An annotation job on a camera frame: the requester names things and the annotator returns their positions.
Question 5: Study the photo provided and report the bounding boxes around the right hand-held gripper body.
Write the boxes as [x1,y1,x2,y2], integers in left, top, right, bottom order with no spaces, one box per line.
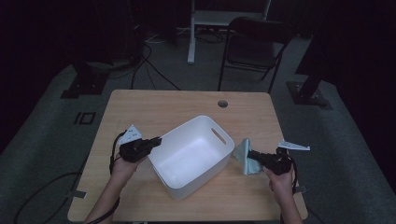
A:
[262,139,311,175]

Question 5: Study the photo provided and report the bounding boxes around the black floor cables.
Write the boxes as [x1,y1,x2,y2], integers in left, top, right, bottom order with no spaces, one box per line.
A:
[130,29,225,91]

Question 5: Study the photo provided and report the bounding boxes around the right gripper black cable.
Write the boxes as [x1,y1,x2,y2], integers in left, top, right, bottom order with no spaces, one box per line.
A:
[281,148,299,196]

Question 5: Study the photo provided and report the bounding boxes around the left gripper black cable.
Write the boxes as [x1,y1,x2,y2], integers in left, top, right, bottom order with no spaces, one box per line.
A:
[85,131,126,224]

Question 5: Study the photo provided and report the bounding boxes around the light blue cleaning cloth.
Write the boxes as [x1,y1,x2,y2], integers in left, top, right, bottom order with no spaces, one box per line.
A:
[233,137,266,175]

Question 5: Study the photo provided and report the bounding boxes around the black stand base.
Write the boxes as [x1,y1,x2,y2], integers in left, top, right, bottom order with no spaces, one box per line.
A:
[286,0,333,110]
[60,60,110,100]

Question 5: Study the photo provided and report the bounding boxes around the white plastic bin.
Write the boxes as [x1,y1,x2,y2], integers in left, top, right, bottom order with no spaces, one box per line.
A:
[148,115,235,201]

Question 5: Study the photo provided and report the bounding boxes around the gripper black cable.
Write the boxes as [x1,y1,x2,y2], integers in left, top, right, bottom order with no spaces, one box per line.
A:
[281,148,299,196]
[85,131,126,224]

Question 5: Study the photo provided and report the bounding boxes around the white metal desk frame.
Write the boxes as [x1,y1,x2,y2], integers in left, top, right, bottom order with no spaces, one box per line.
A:
[186,0,272,65]

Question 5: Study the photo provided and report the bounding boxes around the black folding chair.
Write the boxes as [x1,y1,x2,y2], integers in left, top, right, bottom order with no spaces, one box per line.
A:
[217,16,295,94]

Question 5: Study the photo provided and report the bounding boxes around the person's left hand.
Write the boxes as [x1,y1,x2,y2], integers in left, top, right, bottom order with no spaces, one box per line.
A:
[111,156,147,178]

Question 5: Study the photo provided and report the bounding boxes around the long black floor cable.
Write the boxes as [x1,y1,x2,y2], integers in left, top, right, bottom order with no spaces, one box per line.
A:
[12,172,92,224]

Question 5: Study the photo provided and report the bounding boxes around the person's right hand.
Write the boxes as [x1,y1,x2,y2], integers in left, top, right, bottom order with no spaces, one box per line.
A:
[262,167,295,194]

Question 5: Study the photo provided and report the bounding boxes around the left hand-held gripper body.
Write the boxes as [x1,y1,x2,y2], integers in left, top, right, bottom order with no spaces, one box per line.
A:
[119,124,153,163]

